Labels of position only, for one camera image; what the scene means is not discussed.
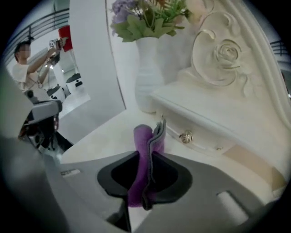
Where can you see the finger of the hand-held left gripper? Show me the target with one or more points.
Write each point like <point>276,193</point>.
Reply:
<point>47,108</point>

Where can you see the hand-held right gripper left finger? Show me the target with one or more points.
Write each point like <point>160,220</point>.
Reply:
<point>86,182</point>

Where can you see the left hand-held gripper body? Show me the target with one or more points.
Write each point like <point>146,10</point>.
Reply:
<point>45,132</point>

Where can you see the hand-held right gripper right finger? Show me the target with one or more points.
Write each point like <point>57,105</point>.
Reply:
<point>200,193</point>

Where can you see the purple grey cloth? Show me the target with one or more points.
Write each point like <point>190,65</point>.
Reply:
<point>141,141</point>

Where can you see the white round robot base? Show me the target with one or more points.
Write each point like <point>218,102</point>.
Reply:
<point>58,93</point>
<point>75,79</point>

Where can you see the white dressing table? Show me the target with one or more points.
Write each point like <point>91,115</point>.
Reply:
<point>102,136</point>

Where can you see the crystal drawer knob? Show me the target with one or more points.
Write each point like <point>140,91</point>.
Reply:
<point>186,136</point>

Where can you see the red panel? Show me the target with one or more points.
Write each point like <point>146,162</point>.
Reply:
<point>66,30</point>

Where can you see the black mezzanine railing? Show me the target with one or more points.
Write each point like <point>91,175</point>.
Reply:
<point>61,13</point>

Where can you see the white ribbed vase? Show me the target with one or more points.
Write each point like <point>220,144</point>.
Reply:
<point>147,79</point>

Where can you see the artificial flower bouquet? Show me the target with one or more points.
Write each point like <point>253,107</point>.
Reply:
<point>141,27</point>

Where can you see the oval mirror ornate white frame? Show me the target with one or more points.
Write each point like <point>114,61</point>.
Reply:
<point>227,52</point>

